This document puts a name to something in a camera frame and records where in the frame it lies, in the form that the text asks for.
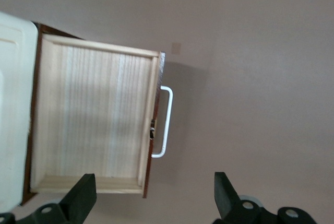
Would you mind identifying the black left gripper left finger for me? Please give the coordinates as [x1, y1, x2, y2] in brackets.
[0, 173, 98, 224]

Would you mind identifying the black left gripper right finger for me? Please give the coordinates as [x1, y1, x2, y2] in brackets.
[212, 172, 317, 224]

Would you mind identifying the dark brown wooden drawer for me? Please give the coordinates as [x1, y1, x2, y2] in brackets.
[29, 32, 166, 199]

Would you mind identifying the white drawer handle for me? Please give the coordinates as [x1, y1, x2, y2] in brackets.
[150, 85, 174, 159]

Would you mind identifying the small metal drawer latch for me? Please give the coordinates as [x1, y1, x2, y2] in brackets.
[149, 119, 157, 140]

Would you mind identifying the white cabinet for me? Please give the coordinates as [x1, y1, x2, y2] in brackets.
[0, 11, 84, 213]

